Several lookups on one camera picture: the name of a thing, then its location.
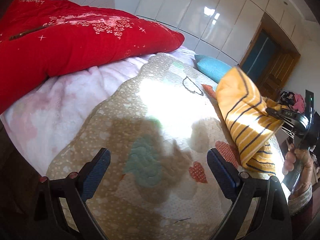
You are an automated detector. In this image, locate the yellow striped knit sweater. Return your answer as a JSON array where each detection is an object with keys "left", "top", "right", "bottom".
[{"left": 215, "top": 67, "right": 284, "bottom": 176}]

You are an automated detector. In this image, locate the grey knit sleeve forearm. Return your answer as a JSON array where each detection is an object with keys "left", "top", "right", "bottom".
[{"left": 287, "top": 184, "right": 312, "bottom": 216}]

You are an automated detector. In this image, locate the pink clothes pile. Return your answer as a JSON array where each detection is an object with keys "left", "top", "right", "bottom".
[{"left": 280, "top": 91, "right": 305, "bottom": 114}]

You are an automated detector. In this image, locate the person's right hand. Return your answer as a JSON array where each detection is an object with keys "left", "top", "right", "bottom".
[{"left": 282, "top": 144, "right": 313, "bottom": 200}]

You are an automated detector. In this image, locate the dark wooden door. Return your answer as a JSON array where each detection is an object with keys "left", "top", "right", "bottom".
[{"left": 238, "top": 22, "right": 300, "bottom": 101}]

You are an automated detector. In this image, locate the pink fleece blanket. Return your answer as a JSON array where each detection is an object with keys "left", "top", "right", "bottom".
[{"left": 0, "top": 45, "right": 198, "bottom": 177}]

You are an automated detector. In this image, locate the beige patterned quilted bedspread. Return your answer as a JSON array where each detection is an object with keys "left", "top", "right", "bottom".
[{"left": 50, "top": 53, "right": 283, "bottom": 239}]

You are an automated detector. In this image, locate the teal knit pillow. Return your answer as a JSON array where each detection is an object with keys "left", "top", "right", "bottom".
[{"left": 195, "top": 54, "right": 231, "bottom": 83}]

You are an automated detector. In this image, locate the white glossy wardrobe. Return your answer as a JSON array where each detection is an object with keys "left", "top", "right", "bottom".
[{"left": 136, "top": 0, "right": 305, "bottom": 63}]

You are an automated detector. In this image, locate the red embroidered quilt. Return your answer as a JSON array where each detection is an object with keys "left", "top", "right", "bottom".
[{"left": 1, "top": 0, "right": 184, "bottom": 111}]

